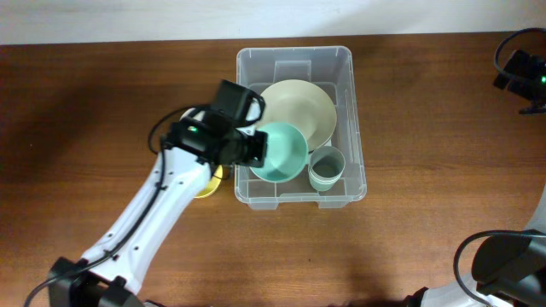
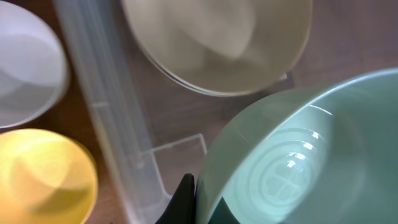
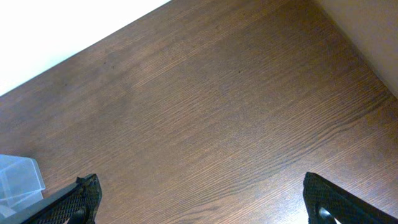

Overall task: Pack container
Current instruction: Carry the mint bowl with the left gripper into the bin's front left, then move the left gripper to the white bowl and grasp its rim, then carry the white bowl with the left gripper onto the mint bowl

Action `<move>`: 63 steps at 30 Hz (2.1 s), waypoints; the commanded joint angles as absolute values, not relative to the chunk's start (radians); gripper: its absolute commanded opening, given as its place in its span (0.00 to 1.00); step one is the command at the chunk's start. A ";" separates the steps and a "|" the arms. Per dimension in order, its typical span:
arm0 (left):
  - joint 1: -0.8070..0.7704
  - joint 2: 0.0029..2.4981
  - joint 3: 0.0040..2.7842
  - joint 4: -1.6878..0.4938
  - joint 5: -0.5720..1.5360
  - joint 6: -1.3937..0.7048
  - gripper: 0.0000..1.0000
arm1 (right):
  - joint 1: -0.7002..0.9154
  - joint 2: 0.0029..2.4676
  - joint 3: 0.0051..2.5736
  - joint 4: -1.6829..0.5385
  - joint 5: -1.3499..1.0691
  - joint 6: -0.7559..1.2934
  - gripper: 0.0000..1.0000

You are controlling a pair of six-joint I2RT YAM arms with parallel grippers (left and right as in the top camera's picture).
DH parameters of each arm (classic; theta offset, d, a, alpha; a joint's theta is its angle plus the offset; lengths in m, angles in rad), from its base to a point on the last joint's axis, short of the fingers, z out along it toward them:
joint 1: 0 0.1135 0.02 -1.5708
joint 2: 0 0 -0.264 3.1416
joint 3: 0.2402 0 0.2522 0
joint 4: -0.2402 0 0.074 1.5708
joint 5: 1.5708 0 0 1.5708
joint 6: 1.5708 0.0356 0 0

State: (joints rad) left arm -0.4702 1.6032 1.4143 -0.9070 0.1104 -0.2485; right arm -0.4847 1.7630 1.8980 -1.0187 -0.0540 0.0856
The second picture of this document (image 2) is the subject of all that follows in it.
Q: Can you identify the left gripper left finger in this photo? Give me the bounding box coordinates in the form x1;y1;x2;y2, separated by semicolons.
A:
155;173;196;224

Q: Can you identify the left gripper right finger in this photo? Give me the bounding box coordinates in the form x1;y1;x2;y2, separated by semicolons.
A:
208;197;239;224

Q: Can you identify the green bowl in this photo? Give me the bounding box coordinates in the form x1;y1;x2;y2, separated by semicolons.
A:
196;68;397;223

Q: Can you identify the yellow bowl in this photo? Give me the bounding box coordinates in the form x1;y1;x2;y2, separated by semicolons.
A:
1;129;98;224

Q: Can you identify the beige plate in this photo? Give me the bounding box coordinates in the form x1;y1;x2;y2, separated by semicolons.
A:
121;0;313;96

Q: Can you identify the white bowl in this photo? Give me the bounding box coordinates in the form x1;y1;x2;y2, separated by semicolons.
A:
1;1;70;128

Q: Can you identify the clear plastic storage bin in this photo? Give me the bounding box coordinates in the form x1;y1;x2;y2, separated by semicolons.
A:
55;1;397;223

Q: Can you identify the white label in bin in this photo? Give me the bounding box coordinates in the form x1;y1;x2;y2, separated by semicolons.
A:
279;73;287;80

